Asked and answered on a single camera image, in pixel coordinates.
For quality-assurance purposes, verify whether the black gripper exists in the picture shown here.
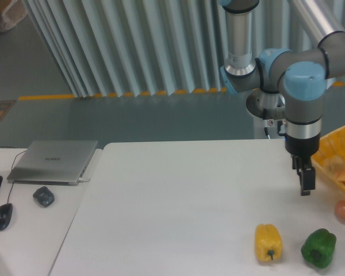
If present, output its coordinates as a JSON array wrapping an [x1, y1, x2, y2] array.
[[285, 134, 320, 196]]

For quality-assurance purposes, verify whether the yellow bell pepper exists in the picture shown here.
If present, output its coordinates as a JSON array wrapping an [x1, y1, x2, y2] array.
[[254, 224, 282, 262]]

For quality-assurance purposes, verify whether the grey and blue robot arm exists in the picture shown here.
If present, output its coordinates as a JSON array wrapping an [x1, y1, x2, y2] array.
[[220, 1, 345, 196]]

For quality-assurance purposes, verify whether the bread loaf in basket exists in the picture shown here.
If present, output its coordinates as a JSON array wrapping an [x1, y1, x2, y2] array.
[[324, 156, 345, 182]]

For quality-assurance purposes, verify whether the yellow plastic basket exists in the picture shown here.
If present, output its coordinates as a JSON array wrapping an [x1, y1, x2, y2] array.
[[312, 125, 345, 194]]

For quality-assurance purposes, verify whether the green bell pepper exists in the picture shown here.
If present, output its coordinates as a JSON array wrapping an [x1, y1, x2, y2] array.
[[301, 228, 337, 269]]

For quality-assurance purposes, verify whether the orange egg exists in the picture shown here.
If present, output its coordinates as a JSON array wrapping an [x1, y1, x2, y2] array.
[[334, 200, 345, 224]]

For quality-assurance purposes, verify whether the white folding partition screen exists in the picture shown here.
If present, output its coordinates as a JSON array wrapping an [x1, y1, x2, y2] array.
[[21, 0, 345, 98]]

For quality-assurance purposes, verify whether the silver laptop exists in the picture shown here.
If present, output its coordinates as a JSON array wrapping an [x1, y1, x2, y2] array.
[[7, 140, 98, 186]]

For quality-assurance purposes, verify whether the dark earbuds case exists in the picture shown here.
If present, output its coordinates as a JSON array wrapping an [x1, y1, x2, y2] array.
[[33, 186, 55, 208]]

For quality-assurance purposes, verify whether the black computer mouse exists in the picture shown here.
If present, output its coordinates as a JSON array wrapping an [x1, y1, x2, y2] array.
[[0, 203, 13, 231]]

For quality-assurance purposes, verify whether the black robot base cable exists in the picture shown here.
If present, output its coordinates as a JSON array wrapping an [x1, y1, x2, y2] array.
[[262, 108, 271, 140]]

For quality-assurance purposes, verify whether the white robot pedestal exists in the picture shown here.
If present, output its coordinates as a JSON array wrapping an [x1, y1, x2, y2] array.
[[246, 89, 285, 139]]

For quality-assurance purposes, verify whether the black mouse cable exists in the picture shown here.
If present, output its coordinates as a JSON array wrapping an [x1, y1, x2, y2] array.
[[0, 147, 28, 205]]

